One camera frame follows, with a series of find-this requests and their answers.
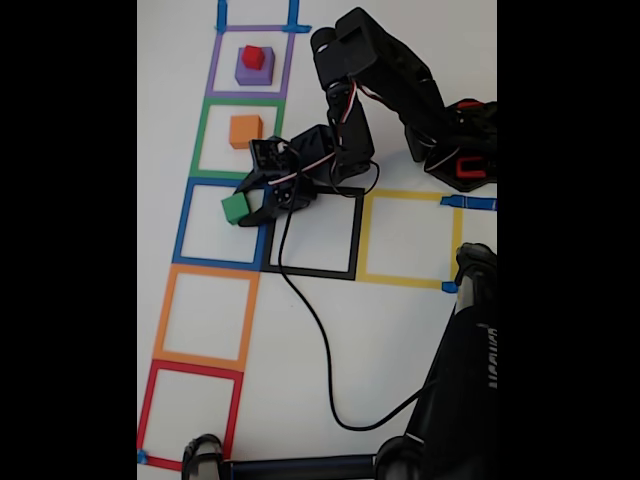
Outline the green cube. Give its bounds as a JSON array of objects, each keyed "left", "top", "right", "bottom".
[{"left": 221, "top": 192, "right": 251, "bottom": 226}]

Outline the orange square block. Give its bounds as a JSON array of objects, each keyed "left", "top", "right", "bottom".
[{"left": 228, "top": 114, "right": 264, "bottom": 150}]

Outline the small red cube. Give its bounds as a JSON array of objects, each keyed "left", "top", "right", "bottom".
[{"left": 241, "top": 44, "right": 265, "bottom": 71}]

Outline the purple square block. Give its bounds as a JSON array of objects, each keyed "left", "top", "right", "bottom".
[{"left": 234, "top": 47, "right": 275, "bottom": 86}]

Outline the long blue tape strip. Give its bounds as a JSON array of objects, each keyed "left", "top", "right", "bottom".
[{"left": 439, "top": 195, "right": 498, "bottom": 212}]

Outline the black tripod stand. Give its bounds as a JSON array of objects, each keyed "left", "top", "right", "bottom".
[{"left": 180, "top": 242, "right": 498, "bottom": 480}]

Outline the red white servo wire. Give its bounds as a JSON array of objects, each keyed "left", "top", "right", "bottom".
[
  {"left": 267, "top": 82, "right": 381, "bottom": 199},
  {"left": 422, "top": 142, "right": 461, "bottom": 175}
]

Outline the green square frame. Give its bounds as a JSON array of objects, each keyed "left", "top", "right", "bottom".
[{"left": 189, "top": 97, "right": 286, "bottom": 182}]

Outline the blue square frame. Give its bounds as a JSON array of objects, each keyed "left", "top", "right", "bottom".
[{"left": 172, "top": 177, "right": 275, "bottom": 273}]

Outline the black square frame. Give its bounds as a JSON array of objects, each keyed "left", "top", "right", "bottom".
[{"left": 260, "top": 183, "right": 365, "bottom": 281}]

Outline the yellow square frame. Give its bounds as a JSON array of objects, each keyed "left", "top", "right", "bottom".
[{"left": 355, "top": 188, "right": 464, "bottom": 291}]

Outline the purple square frame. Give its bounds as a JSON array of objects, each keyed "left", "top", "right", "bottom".
[{"left": 204, "top": 23, "right": 296, "bottom": 100}]

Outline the orange square frame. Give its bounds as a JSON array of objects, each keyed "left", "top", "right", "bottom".
[{"left": 152, "top": 263, "right": 261, "bottom": 374}]

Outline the black camera cable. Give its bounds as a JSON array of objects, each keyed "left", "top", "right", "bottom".
[{"left": 277, "top": 169, "right": 441, "bottom": 432}]

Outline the red square frame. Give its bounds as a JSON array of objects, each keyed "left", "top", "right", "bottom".
[{"left": 137, "top": 359, "right": 245, "bottom": 473}]

